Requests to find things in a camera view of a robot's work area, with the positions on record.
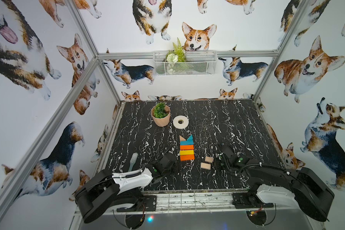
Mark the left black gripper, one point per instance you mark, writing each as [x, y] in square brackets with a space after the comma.
[170, 158]

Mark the teal plastic spatula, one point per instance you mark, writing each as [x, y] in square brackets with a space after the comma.
[133, 161]

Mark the terracotta pot with green plant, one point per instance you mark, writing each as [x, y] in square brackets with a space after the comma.
[161, 114]

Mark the blue rectangular block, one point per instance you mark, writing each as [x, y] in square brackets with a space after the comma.
[185, 143]

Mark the orange rectangular block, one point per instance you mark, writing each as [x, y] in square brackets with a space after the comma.
[186, 147]
[187, 157]

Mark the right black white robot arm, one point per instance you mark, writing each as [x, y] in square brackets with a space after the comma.
[273, 185]

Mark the white tape roll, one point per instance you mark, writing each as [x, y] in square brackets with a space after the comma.
[180, 122]

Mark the green fern with white flower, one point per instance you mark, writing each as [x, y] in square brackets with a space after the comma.
[175, 54]

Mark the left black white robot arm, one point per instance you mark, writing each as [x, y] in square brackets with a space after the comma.
[121, 192]

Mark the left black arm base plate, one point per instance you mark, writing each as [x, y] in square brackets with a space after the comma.
[142, 204]

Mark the teal triangle block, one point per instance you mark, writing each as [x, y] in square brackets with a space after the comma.
[190, 138]

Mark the yellow rectangular block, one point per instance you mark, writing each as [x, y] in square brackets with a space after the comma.
[186, 152]

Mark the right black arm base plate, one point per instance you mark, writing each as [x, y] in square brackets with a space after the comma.
[249, 201]

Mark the white wire wall basket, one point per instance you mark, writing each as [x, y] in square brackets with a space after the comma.
[194, 63]

